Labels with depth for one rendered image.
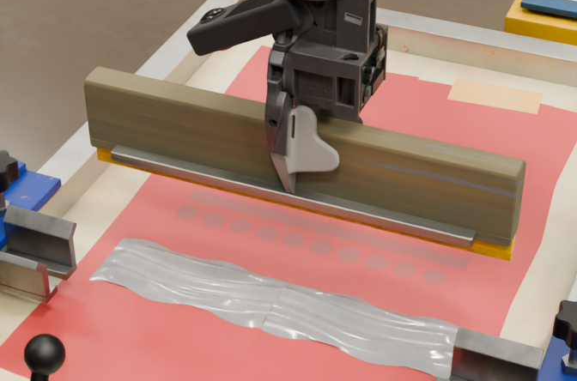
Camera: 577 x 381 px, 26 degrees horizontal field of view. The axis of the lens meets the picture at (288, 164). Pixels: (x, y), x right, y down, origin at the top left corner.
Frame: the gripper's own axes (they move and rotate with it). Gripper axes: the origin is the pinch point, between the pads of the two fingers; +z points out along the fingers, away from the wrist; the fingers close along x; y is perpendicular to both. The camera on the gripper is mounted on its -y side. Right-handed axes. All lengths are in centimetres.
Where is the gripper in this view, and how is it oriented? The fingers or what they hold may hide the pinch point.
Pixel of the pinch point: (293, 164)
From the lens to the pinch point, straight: 111.9
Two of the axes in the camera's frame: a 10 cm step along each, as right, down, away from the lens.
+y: 9.2, 2.2, -3.2
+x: 3.8, -5.3, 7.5
